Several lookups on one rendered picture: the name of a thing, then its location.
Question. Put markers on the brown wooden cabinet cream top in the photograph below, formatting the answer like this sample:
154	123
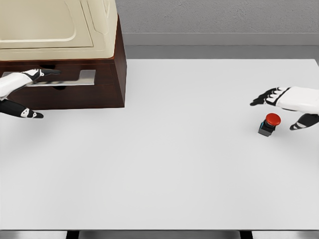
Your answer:
74	37

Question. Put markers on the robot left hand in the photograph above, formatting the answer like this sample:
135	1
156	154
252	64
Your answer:
12	82

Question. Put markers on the red button switch black base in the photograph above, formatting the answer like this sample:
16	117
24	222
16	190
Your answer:
270	123

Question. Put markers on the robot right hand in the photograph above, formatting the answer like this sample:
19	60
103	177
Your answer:
296	98

